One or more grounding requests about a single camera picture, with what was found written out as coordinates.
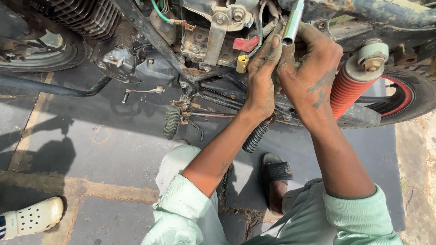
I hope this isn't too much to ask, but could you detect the rear wheel with red rim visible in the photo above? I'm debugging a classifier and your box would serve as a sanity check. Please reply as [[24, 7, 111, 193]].
[[354, 65, 436, 127]]

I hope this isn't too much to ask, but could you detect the black sandal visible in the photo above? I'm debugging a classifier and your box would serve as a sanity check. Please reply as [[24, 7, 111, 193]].
[[260, 152, 294, 186]]

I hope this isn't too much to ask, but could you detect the motorcycle drive chain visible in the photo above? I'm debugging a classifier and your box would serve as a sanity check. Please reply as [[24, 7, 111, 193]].
[[197, 86, 246, 111]]

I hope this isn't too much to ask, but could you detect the light green shirt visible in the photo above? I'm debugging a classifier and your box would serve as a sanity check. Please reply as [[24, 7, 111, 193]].
[[141, 174, 403, 245]]

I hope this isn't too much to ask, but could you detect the yellow wire connector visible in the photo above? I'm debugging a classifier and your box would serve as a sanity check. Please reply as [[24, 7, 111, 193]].
[[236, 55, 249, 74]]

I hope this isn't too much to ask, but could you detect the red coil shock absorber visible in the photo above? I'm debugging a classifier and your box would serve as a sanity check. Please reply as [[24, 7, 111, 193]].
[[329, 38, 389, 122]]

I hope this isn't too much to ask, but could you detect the rusty battery tray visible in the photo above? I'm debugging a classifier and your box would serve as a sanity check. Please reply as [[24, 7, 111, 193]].
[[180, 24, 240, 69]]

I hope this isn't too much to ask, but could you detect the dirty motorcycle frame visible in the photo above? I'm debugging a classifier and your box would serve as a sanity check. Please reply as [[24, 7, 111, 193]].
[[0, 0, 436, 154]]

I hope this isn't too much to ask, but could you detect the red terminal cover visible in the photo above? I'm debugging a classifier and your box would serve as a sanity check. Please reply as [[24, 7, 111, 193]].
[[233, 35, 260, 53]]

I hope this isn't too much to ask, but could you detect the silver metal bracket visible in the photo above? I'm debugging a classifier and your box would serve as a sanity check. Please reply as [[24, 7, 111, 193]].
[[204, 3, 255, 67]]

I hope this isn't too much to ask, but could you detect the silver tubular socket wrench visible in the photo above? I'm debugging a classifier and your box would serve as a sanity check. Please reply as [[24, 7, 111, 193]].
[[282, 0, 306, 46]]

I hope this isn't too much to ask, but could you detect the metal gear shift lever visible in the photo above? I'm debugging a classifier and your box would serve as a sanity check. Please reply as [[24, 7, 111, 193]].
[[121, 85, 166, 104]]

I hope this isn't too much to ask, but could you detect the metal side stand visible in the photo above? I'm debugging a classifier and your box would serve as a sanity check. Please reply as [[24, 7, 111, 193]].
[[180, 110, 239, 142]]

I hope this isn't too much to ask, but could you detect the green wire with terminal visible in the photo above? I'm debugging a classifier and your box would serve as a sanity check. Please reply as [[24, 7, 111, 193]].
[[151, 0, 197, 32]]

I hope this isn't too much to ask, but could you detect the person's left hand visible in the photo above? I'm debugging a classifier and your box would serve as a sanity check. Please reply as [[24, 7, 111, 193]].
[[243, 33, 283, 120]]

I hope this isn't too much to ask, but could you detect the person's right hand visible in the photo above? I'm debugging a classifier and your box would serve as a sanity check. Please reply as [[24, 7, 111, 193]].
[[276, 22, 344, 127]]

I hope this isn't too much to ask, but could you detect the black front motorcycle wheel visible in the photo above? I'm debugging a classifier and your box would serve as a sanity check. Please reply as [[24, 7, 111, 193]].
[[0, 30, 87, 73]]

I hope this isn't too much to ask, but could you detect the black ribbed rubber footpeg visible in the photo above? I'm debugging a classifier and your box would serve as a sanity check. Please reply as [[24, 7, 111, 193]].
[[241, 122, 270, 154]]

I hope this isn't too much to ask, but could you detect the black exhaust pipe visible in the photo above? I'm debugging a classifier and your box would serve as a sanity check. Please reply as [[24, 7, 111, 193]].
[[0, 73, 113, 99]]

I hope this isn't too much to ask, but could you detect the grey motorcycle engine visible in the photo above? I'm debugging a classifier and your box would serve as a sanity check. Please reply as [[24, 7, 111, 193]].
[[31, 0, 178, 84]]

